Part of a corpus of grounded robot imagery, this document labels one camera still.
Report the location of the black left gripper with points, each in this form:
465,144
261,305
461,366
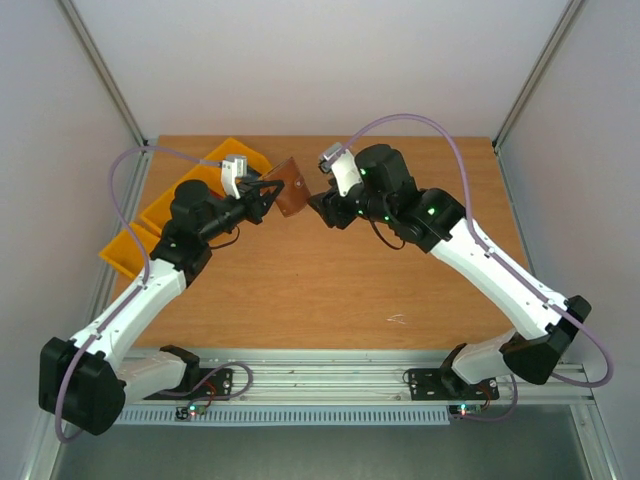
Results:
256,207

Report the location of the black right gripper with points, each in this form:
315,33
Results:
331,211

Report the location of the brown leather card holder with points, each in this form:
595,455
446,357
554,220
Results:
295,194

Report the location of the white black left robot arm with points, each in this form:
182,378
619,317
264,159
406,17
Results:
82,380

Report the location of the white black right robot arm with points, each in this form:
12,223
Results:
375,185

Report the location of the yellow bin near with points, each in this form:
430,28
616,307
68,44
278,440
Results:
123,254

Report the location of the left small circuit board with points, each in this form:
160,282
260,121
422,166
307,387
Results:
192,411

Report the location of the small circuit board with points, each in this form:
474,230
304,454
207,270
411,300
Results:
192,411
466,409

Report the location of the right small circuit board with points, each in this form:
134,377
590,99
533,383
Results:
466,409

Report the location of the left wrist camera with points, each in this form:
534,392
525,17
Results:
233,169

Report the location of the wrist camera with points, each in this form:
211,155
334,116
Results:
233,169
341,164

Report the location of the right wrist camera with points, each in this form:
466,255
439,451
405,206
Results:
341,164

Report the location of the left aluminium frame post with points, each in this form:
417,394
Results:
73,17

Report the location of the aluminium frame post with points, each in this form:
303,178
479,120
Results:
555,40
73,17

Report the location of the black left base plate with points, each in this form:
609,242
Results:
219,384

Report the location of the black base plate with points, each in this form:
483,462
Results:
219,384
425,384

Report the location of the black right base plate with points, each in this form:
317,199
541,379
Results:
425,384

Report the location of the right aluminium frame post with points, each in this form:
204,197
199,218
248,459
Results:
555,40

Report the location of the grey slotted cable duct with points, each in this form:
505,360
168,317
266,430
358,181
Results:
277,416

